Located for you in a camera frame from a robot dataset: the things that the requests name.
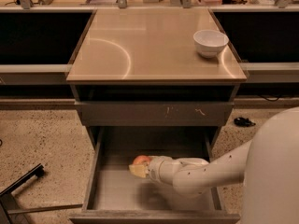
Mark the grey drawer cabinet with counter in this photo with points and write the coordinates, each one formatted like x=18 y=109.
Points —
x=147 y=54

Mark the closed top drawer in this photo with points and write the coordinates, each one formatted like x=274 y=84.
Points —
x=154 y=113

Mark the black metal stand base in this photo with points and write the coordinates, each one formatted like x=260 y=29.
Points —
x=10 y=210

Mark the open middle drawer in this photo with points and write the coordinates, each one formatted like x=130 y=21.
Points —
x=114 y=196

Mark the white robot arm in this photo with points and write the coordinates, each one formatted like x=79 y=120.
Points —
x=267 y=165

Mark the black object on floor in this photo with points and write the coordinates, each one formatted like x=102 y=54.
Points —
x=242 y=122

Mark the red apple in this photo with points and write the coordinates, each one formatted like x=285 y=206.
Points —
x=142 y=159

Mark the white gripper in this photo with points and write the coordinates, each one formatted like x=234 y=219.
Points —
x=158 y=169

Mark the white ceramic bowl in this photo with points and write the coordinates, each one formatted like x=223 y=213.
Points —
x=210 y=43

